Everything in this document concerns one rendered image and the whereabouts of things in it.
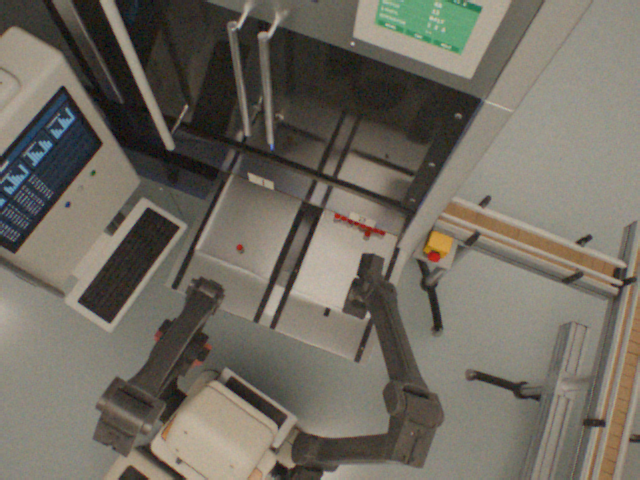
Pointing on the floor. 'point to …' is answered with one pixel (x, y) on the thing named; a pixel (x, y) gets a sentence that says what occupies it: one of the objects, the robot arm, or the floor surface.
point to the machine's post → (496, 109)
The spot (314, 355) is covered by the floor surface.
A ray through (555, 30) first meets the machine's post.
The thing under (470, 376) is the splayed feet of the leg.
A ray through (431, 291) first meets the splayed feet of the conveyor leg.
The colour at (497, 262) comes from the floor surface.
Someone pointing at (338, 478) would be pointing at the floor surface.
